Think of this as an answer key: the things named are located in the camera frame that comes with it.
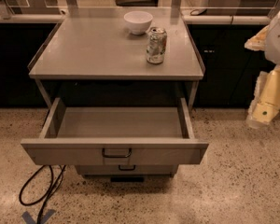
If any grey drawer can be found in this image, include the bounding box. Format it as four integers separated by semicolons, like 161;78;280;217
76;165;178;176
21;98;208;166

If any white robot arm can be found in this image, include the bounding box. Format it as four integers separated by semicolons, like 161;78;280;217
245;10;280;129

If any grey top drawer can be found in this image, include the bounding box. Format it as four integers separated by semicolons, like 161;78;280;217
21;98;208;166

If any blue tape floor mark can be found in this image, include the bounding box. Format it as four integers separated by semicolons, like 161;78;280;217
21;208;57;224

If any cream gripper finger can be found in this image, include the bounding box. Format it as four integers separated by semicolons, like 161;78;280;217
245;26;269;51
246;72;280;129

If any grey metal drawer cabinet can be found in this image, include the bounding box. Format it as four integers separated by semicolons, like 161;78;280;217
27;7;206;183

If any crumpled silver soda can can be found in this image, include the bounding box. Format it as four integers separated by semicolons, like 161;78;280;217
146;27;167;64

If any black floor cable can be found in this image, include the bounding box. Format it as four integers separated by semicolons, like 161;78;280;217
18;164;67;224

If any grey bottom drawer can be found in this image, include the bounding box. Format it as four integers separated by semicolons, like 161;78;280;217
76;165;178;176

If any white ceramic bowl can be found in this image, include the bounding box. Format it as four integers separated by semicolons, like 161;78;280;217
124;11;153;35

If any white railing ledge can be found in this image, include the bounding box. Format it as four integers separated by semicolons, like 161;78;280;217
0;12;271;25

